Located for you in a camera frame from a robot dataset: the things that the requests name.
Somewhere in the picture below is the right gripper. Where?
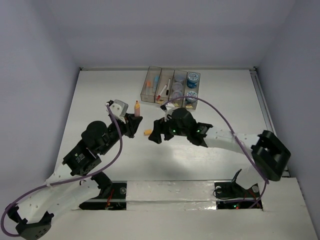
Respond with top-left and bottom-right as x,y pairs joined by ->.
148,112 -> 189,144

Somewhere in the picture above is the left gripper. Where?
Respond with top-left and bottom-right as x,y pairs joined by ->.
99,112 -> 143,155

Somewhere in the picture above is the yellow highlighter cap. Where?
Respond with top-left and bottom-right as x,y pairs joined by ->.
144,129 -> 153,136

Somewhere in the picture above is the orange highlighter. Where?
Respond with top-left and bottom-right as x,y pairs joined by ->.
134,100 -> 141,117

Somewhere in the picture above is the red whiteboard marker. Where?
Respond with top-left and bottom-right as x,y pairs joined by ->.
156,84 -> 167,101

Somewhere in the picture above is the paperclip jar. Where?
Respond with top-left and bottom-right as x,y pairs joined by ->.
171,90 -> 183,99
172,82 -> 184,92

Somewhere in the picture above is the black whiteboard marker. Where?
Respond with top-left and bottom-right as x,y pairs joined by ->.
165,78 -> 171,96

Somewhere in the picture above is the blue paint jar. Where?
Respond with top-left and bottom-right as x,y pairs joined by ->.
185,90 -> 198,105
186,72 -> 201,89

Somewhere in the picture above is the blue highlighter cap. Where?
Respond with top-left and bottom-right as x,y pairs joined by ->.
153,75 -> 160,84

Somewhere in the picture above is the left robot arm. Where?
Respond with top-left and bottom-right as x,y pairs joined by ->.
0,113 -> 143,240

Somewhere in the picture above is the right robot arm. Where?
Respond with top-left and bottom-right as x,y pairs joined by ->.
148,108 -> 291,196

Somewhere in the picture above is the transparent drawer bin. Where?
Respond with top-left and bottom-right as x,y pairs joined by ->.
169,70 -> 188,100
140,66 -> 162,103
182,80 -> 200,110
154,68 -> 175,104

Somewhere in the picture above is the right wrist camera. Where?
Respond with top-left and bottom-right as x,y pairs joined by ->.
160,103 -> 178,121

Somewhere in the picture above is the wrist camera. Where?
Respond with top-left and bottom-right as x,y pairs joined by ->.
105,99 -> 129,122
160,103 -> 178,121

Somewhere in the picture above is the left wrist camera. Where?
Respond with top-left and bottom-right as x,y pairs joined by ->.
105,99 -> 129,122

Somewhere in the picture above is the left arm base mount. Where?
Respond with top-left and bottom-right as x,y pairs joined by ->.
79,172 -> 128,211

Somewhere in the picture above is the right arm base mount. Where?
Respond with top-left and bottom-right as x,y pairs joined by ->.
212,169 -> 263,210

